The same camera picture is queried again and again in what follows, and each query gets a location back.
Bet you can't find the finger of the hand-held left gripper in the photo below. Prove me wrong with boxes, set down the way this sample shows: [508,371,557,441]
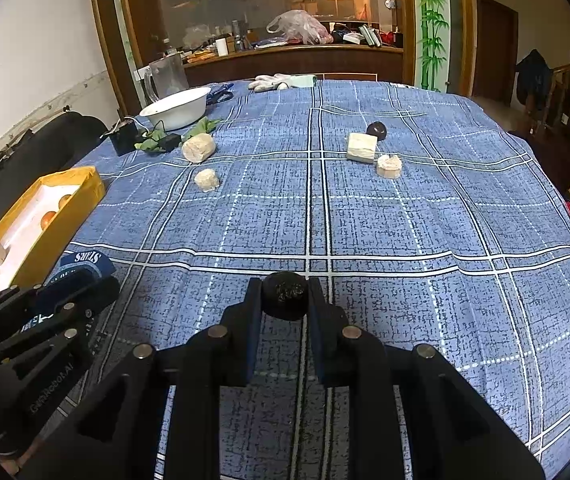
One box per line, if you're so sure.
[0,275,122,367]
[0,266,92,332]

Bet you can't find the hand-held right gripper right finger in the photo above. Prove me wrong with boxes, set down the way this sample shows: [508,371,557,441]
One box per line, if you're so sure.
[295,277,546,480]

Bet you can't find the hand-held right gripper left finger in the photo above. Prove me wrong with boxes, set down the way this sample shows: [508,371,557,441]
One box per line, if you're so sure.
[17,277,265,480]

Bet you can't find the yellow cardboard box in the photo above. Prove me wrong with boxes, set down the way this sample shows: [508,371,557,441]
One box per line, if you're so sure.
[0,166,107,306]

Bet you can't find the blue plaid tablecloth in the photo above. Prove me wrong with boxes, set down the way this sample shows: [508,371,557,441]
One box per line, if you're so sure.
[40,79,570,480]

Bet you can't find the small round foam piece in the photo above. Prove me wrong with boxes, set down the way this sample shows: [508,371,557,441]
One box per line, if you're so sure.
[194,168,220,192]

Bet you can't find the small black device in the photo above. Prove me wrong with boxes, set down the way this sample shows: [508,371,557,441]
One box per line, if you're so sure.
[111,119,140,157]

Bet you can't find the green leaf bunch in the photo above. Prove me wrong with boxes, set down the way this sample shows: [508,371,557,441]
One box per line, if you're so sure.
[135,130,168,153]

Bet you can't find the small foam disc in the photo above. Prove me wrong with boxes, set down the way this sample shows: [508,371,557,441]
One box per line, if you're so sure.
[376,154,402,179]

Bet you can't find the white foam block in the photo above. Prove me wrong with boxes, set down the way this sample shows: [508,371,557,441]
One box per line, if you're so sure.
[346,132,378,164]

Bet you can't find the large round foam piece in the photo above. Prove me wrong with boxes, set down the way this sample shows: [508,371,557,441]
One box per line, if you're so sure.
[181,133,217,164]

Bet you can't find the white enamel basin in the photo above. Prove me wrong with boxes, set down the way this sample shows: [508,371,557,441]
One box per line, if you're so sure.
[139,86,212,131]

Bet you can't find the glass pitcher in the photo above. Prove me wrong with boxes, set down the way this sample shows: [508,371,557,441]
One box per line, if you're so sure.
[143,54,189,102]

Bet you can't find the white work gloves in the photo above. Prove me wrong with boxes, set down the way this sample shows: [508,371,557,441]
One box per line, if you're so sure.
[248,73,298,92]

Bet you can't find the wooden sideboard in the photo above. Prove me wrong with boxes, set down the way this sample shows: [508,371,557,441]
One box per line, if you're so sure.
[182,44,405,86]

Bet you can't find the green book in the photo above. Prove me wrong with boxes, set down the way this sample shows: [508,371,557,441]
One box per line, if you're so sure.
[357,25,383,47]

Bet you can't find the translucent plastic bag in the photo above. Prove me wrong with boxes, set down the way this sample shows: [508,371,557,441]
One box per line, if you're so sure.
[266,10,333,45]

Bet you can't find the bamboo painted panel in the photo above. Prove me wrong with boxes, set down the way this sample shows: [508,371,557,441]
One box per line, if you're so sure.
[412,0,451,93]

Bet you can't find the hanging dark jacket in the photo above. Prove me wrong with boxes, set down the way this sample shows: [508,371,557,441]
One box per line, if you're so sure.
[515,50,552,106]

